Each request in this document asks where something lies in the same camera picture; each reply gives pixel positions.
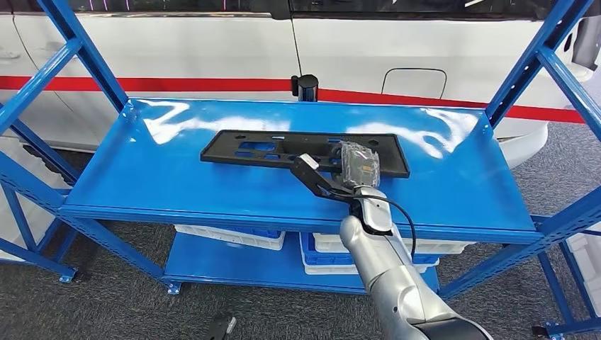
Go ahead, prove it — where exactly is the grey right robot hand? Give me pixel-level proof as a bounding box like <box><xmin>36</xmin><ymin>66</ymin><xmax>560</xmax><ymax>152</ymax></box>
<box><xmin>329</xmin><ymin>140</ymin><xmax>382</xmax><ymax>189</ymax></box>

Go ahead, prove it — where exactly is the black plastic plate bracket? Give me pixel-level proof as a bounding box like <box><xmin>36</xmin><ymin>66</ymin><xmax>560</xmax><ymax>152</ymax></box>
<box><xmin>200</xmin><ymin>130</ymin><xmax>411</xmax><ymax>179</ymax></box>

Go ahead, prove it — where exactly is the white car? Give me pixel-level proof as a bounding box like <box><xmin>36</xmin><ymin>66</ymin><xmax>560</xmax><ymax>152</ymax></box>
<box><xmin>0</xmin><ymin>0</ymin><xmax>601</xmax><ymax>170</ymax></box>

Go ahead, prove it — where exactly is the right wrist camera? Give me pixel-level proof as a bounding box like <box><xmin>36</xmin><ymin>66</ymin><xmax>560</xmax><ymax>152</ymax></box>
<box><xmin>289</xmin><ymin>153</ymin><xmax>365</xmax><ymax>203</ymax></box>

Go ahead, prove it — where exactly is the black camera cable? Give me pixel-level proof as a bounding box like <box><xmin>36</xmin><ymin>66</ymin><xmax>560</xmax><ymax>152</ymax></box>
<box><xmin>354</xmin><ymin>193</ymin><xmax>417</xmax><ymax>261</ymax></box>

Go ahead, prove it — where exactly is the black barrier stanchion post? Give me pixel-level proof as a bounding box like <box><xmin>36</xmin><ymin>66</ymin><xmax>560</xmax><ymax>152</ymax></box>
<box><xmin>291</xmin><ymin>74</ymin><xmax>320</xmax><ymax>103</ymax></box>

